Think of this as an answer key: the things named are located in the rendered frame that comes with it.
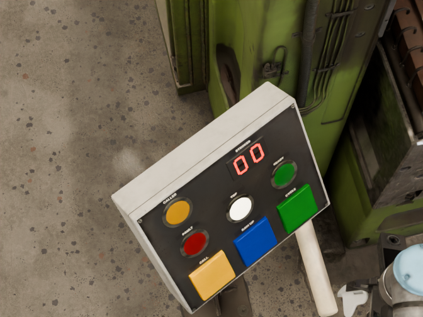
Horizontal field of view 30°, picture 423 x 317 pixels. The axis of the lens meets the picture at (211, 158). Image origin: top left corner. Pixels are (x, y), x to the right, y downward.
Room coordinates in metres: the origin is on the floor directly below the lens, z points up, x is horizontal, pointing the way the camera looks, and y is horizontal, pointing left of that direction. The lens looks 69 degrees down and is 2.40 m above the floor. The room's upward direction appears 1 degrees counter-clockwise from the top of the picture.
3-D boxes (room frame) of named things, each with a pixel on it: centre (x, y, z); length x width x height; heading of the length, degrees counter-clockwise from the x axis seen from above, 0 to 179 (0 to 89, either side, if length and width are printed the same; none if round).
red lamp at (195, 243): (0.34, 0.03, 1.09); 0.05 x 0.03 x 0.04; 103
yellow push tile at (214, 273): (0.31, 0.00, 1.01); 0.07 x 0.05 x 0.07; 128
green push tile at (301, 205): (0.43, -0.16, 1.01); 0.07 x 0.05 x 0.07; 128
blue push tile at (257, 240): (0.37, -0.08, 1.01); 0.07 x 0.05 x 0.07; 128
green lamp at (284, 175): (0.47, -0.13, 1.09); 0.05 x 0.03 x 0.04; 103
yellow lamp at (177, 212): (0.38, 0.06, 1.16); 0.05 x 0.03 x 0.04; 103
